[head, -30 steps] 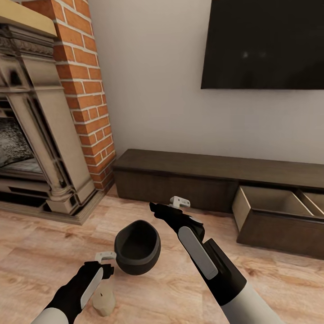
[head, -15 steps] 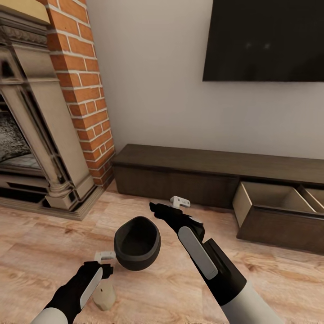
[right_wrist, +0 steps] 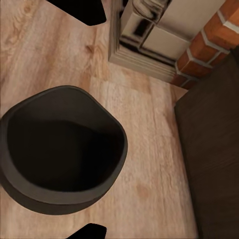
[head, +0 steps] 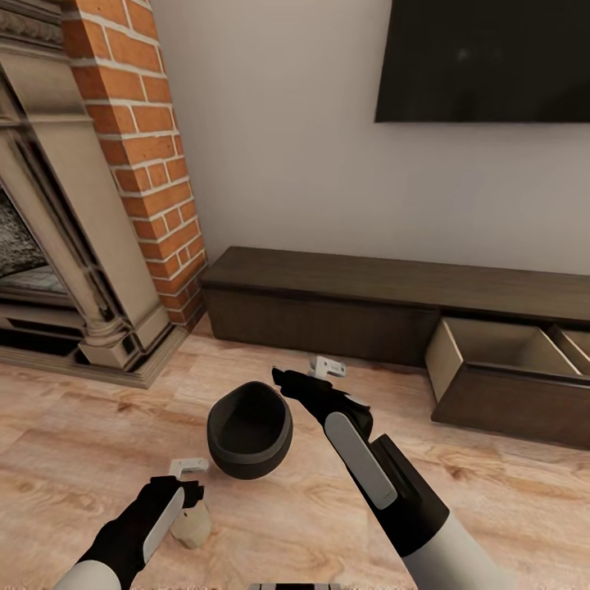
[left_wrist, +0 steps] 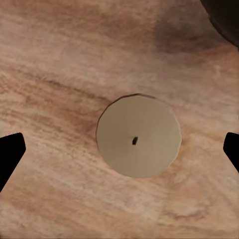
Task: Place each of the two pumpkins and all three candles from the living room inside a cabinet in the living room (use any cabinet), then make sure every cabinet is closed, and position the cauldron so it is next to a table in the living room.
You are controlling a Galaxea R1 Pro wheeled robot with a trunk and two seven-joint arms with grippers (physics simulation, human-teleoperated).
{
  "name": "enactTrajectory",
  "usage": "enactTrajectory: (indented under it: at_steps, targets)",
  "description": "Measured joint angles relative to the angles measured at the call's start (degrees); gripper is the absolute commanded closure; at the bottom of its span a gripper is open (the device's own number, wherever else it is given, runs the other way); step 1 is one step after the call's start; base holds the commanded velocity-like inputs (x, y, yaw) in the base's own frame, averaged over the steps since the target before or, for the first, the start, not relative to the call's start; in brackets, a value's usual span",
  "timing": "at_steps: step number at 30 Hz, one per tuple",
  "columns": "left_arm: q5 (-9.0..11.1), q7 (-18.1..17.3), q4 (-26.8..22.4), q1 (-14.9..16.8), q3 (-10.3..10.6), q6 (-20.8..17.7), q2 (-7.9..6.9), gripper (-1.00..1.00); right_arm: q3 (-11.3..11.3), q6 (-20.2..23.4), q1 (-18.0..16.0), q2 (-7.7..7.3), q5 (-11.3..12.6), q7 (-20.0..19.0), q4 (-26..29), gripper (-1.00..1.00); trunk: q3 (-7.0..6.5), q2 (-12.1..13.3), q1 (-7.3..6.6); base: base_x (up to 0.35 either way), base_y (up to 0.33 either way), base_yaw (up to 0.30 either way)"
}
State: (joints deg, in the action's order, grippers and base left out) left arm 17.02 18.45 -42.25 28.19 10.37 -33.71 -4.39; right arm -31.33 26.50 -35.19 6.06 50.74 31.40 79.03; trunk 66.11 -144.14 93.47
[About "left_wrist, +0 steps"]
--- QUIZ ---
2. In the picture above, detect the cauldron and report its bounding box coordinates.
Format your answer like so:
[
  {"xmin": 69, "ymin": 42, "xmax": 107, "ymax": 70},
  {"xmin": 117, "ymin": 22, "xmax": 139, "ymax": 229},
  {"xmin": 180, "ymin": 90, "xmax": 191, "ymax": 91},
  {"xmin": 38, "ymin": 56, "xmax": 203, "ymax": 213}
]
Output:
[{"xmin": 200, "ymin": 0, "xmax": 239, "ymax": 48}]

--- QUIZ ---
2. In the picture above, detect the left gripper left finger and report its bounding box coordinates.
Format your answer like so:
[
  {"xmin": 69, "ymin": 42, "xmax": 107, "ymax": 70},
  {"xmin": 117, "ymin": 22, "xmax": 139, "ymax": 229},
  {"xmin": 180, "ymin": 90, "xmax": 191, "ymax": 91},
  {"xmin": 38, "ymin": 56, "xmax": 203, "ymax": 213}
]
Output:
[{"xmin": 0, "ymin": 132, "xmax": 26, "ymax": 192}]

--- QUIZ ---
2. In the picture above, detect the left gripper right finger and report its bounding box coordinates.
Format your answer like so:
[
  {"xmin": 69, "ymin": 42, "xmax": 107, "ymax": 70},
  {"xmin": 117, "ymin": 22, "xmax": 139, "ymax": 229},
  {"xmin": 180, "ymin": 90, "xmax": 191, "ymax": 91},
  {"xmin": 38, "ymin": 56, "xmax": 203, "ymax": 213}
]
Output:
[{"xmin": 223, "ymin": 132, "xmax": 239, "ymax": 173}]

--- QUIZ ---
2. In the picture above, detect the pillar candle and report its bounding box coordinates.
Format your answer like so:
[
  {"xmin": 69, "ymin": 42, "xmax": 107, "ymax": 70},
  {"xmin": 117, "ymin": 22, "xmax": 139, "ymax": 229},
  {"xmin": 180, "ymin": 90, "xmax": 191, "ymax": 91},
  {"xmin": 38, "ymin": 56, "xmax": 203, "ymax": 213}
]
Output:
[{"xmin": 96, "ymin": 94, "xmax": 182, "ymax": 179}]

